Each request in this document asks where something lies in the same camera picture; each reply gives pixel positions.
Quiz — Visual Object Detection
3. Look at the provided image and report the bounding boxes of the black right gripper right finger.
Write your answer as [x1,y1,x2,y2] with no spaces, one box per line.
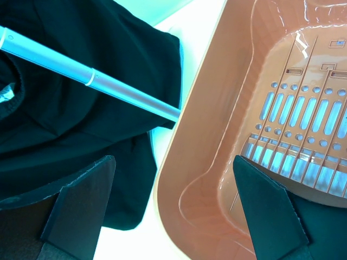
[233,155,346,259]

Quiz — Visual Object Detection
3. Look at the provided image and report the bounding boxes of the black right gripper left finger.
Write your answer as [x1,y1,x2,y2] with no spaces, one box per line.
[1,155,116,259]

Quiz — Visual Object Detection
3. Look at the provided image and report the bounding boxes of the black shorts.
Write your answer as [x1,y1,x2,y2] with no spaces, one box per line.
[1,1,182,230]

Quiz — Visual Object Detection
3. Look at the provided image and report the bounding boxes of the orange plastic basket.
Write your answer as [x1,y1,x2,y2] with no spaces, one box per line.
[154,1,346,259]

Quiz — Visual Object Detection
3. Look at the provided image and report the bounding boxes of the white metal clothes rack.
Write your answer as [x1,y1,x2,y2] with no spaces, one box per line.
[1,27,181,122]

